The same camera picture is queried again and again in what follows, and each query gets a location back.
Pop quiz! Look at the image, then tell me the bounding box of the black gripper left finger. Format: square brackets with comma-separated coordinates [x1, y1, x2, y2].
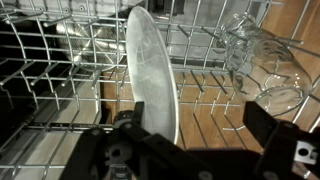
[59, 101, 214, 180]

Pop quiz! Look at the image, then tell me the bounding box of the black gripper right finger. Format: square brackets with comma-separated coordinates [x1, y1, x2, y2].
[243, 100, 320, 180]

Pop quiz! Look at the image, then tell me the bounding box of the white plastic plate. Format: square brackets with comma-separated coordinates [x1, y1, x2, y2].
[125, 5, 180, 145]

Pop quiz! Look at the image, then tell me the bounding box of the built-in dishwasher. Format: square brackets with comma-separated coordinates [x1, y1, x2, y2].
[0, 19, 104, 180]

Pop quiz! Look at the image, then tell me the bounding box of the clear glass jar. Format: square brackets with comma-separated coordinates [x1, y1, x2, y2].
[221, 13, 313, 118]

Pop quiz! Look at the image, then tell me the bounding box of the cylindrical tumbler cup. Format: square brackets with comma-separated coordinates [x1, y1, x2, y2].
[54, 18, 129, 73]

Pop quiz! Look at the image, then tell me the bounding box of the white wire dishwasher rack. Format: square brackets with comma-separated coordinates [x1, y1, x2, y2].
[0, 0, 320, 171]

